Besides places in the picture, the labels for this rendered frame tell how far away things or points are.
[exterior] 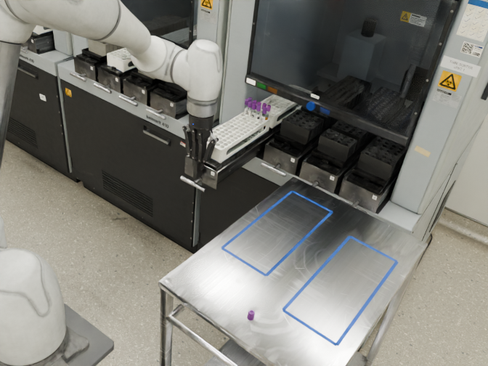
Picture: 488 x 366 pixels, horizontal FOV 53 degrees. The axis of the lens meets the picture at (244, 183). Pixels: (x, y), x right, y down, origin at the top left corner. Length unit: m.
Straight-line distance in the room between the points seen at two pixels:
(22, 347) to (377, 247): 0.89
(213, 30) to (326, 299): 1.05
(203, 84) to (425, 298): 1.59
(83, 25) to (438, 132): 1.04
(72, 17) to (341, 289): 0.84
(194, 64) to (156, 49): 0.12
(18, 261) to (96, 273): 1.30
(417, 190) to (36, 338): 1.17
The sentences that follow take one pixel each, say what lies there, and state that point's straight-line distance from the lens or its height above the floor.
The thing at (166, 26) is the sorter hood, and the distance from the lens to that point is 1.96.
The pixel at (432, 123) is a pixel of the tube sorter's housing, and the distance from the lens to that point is 1.54.
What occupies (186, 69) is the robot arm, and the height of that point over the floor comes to 1.15.
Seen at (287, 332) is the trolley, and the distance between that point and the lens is 1.12.
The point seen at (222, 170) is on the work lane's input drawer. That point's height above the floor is 0.80.
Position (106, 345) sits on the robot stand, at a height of 0.70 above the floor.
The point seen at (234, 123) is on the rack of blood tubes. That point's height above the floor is 0.86.
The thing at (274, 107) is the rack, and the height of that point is 0.86.
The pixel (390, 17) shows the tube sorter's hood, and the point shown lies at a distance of 1.48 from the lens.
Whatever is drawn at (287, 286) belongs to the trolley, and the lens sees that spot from 1.20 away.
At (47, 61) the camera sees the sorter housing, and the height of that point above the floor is 0.72.
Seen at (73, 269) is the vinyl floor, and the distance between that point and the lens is 2.37.
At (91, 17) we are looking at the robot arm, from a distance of 0.94.
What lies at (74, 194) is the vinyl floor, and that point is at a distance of 2.78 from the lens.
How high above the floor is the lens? 1.70
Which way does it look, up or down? 36 degrees down
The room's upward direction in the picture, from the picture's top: 8 degrees clockwise
